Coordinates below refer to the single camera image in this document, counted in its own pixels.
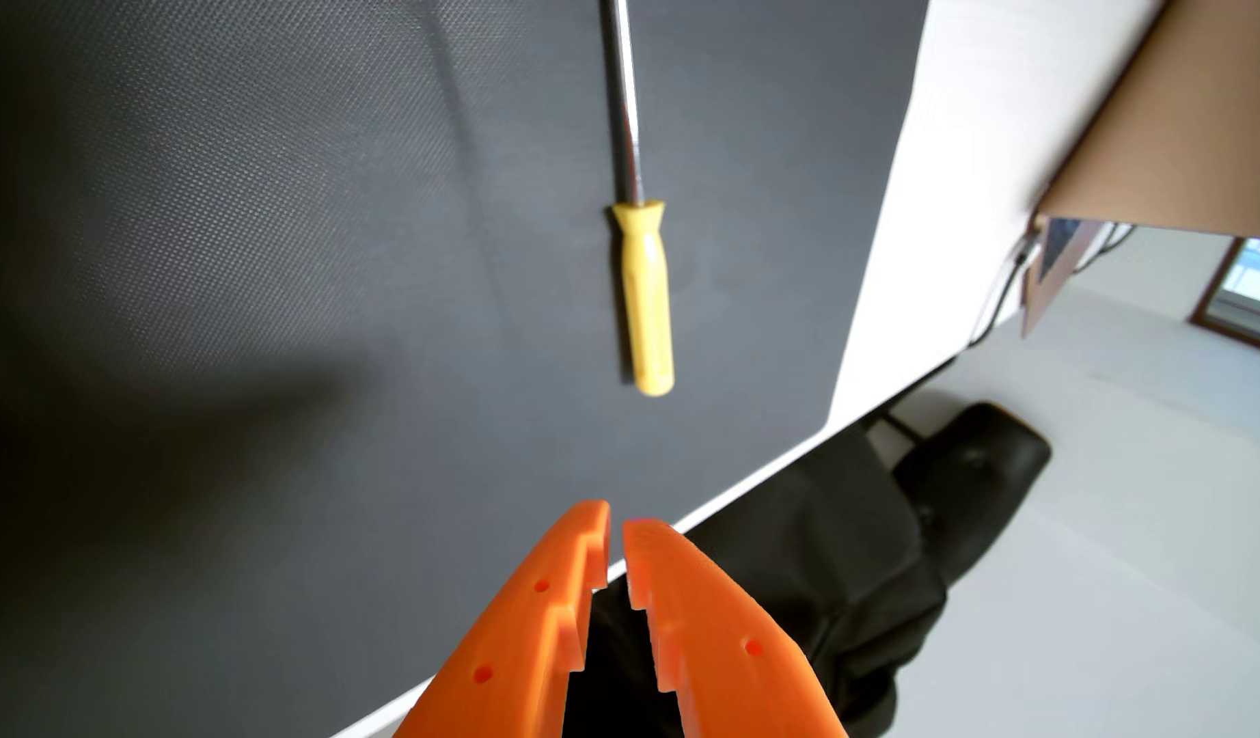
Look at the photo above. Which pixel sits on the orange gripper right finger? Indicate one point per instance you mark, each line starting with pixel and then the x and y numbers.
pixel 727 656

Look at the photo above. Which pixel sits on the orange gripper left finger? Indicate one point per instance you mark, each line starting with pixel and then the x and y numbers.
pixel 517 646

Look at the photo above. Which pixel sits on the black office chair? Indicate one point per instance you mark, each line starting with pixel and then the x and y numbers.
pixel 845 574

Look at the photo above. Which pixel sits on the dark grey textured mat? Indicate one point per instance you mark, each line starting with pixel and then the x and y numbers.
pixel 333 256

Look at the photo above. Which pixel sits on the brown framed window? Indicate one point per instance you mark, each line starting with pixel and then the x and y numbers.
pixel 1245 297

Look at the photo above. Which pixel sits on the brown cardboard box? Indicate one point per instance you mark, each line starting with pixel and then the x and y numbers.
pixel 1183 133

